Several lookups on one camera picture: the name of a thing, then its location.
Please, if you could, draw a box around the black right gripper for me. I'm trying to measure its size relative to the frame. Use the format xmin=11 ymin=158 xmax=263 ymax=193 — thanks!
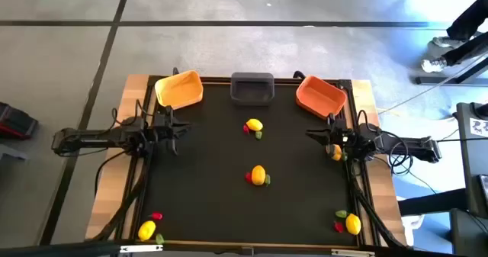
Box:
xmin=305 ymin=114 xmax=359 ymax=155

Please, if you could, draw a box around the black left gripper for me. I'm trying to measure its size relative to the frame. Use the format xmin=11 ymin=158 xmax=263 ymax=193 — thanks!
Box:
xmin=151 ymin=106 xmax=192 ymax=156

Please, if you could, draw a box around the yellow plastic basket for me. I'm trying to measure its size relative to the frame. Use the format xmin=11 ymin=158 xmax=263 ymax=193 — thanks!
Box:
xmin=154 ymin=69 xmax=204 ymax=111

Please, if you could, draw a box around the orange plastic basket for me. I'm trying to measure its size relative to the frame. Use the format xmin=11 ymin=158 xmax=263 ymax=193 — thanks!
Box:
xmin=295 ymin=75 xmax=348 ymax=120

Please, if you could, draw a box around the grey plastic basket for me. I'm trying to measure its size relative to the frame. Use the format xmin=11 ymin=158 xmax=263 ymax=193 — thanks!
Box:
xmin=230 ymin=72 xmax=275 ymax=106

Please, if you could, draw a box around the white shoe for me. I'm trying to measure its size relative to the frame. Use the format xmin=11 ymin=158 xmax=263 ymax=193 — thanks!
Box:
xmin=432 ymin=35 xmax=464 ymax=49
xmin=421 ymin=56 xmax=448 ymax=74

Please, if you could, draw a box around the red and black case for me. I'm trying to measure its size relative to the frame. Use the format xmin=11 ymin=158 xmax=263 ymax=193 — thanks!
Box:
xmin=0 ymin=101 xmax=39 ymax=140

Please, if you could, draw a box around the person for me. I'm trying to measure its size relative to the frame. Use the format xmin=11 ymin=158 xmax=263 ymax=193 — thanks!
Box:
xmin=421 ymin=0 xmax=488 ymax=74

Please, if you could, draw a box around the black aluminium table frame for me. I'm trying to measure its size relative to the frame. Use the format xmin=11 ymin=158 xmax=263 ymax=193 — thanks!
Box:
xmin=116 ymin=75 xmax=382 ymax=250

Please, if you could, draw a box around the black cable bundle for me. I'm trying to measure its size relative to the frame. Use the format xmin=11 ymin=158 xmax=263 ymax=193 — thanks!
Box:
xmin=348 ymin=161 xmax=409 ymax=249
xmin=91 ymin=152 xmax=153 ymax=243

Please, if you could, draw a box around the silver metal bracket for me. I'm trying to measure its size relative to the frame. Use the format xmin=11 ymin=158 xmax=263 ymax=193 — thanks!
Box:
xmin=120 ymin=244 xmax=164 ymax=254
xmin=330 ymin=249 xmax=376 ymax=257

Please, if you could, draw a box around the black desk leg frame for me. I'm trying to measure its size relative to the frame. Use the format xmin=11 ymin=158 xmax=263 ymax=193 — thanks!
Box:
xmin=414 ymin=54 xmax=488 ymax=86

